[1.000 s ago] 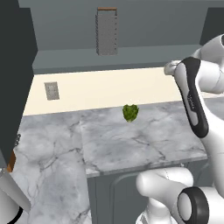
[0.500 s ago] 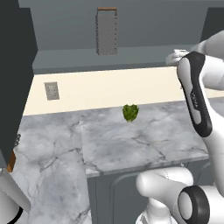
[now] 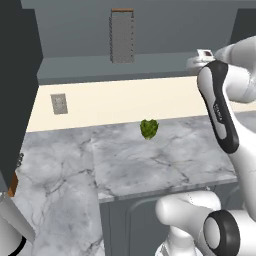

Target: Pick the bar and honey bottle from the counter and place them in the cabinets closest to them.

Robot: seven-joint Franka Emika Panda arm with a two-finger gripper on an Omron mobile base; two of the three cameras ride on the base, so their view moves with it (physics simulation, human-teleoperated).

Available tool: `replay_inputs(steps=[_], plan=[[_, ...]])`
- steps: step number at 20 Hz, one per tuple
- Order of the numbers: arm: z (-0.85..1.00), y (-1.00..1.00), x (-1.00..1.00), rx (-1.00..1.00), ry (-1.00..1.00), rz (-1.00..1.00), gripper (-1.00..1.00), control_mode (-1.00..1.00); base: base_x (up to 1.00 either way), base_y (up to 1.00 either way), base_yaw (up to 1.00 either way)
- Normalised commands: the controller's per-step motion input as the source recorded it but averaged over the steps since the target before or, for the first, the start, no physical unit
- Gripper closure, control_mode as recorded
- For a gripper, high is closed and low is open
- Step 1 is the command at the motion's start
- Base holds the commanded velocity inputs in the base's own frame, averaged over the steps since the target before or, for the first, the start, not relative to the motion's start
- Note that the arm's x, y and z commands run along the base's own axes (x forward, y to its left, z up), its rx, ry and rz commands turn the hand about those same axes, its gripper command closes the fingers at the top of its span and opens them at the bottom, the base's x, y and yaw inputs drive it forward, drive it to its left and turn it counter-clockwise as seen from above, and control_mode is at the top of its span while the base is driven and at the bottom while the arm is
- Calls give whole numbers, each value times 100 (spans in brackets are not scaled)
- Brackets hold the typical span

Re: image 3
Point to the grey wall cabinets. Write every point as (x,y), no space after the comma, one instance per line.
(76,33)

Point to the dark tall cabinet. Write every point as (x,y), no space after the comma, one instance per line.
(16,83)

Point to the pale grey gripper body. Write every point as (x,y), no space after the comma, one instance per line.
(194,64)

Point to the grey wall socket plate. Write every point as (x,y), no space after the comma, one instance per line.
(59,104)

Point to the brown wooden block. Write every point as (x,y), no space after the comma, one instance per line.
(14,185)

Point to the grey metal box grater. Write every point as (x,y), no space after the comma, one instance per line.
(122,36)

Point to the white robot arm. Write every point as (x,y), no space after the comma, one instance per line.
(247,160)

